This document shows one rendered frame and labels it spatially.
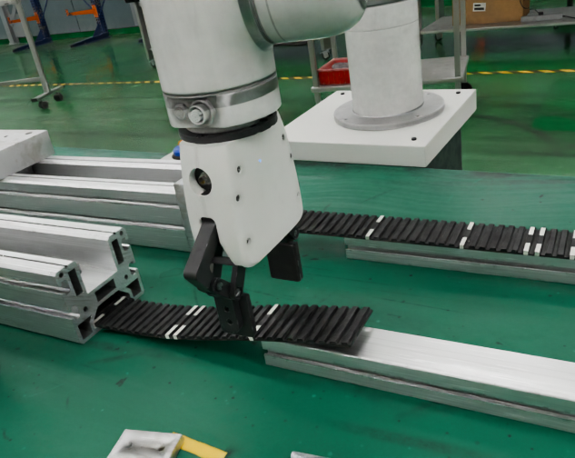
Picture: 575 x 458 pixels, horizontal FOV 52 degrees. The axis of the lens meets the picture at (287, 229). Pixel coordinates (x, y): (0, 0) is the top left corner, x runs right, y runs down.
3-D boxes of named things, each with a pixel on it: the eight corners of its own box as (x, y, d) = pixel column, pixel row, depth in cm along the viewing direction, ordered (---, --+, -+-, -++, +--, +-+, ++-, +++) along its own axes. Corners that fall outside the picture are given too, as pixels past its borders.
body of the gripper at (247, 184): (231, 131, 38) (261, 278, 43) (300, 88, 46) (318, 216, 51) (143, 131, 42) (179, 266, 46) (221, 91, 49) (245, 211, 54)
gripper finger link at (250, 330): (221, 284, 42) (238, 357, 45) (243, 262, 45) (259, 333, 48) (185, 279, 44) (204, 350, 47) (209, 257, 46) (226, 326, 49)
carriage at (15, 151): (61, 170, 94) (47, 129, 91) (4, 198, 86) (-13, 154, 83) (-4, 166, 102) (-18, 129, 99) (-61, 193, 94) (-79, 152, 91)
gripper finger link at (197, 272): (183, 244, 40) (206, 305, 43) (239, 184, 45) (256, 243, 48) (169, 243, 40) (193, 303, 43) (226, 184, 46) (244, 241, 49)
